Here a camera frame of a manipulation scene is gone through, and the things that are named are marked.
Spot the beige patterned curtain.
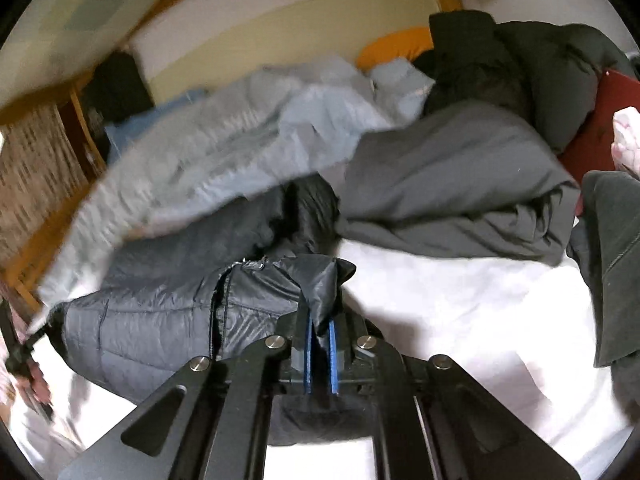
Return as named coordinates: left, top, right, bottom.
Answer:
left=0, top=105, right=93, bottom=271

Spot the white bed sheet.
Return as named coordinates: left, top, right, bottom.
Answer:
left=0, top=240, right=636, bottom=480

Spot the dark red cloth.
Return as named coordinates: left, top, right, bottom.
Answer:
left=557, top=70, right=638, bottom=216

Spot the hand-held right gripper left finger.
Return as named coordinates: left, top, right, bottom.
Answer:
left=57, top=310, right=316, bottom=480

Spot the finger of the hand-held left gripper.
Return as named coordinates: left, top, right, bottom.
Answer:
left=0, top=300, right=56, bottom=421

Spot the orange pillow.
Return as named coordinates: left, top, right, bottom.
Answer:
left=356, top=26, right=436, bottom=71

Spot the black coat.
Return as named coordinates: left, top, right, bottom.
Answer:
left=415, top=10, right=626, bottom=156

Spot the white pink-patterned cloth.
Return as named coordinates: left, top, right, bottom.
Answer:
left=611, top=107, right=640, bottom=181

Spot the light blue duvet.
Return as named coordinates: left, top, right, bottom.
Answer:
left=37, top=55, right=436, bottom=306

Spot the grey denim garment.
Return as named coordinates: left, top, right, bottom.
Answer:
left=567, top=170, right=640, bottom=368

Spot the blue pillow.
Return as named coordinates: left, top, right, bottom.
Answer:
left=105, top=87, right=211, bottom=161

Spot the black hanging garment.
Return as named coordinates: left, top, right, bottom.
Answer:
left=82, top=52, right=156, bottom=123

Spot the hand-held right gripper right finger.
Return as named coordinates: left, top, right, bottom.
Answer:
left=327, top=310, right=583, bottom=480

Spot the grey folded jacket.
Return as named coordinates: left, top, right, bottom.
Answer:
left=335, top=102, right=583, bottom=266

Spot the dark quilted puffer jacket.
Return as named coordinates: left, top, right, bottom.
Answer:
left=37, top=180, right=381, bottom=448

